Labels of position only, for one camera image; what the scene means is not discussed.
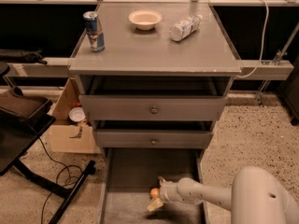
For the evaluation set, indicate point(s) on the clear plastic water bottle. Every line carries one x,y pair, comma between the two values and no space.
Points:
185,27

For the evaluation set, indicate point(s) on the blue silver drink can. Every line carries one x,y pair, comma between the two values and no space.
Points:
94,30

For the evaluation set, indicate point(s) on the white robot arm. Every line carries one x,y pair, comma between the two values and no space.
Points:
256,197

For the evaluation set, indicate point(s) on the cardboard box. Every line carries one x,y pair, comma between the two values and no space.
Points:
65,134

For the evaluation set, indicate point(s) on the grey bottom drawer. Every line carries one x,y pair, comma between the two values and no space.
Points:
133,172

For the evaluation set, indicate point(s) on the grey middle drawer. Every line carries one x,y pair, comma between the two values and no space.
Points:
154,134

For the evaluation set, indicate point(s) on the small orange fruit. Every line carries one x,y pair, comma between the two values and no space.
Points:
155,192

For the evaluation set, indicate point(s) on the white cup in box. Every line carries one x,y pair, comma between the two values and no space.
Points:
77,114

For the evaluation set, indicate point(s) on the black stand with tray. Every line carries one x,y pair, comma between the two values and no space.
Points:
23,119

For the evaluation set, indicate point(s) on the white bowl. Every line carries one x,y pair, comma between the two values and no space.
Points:
145,20

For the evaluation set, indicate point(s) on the grey drawer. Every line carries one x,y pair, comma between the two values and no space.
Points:
133,172
152,99
154,134

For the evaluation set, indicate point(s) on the grey top drawer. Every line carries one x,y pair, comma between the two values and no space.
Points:
152,99

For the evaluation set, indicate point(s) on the grey drawer cabinet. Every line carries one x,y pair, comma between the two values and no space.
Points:
134,53

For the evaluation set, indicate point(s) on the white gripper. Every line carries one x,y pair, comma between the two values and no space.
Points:
168,191

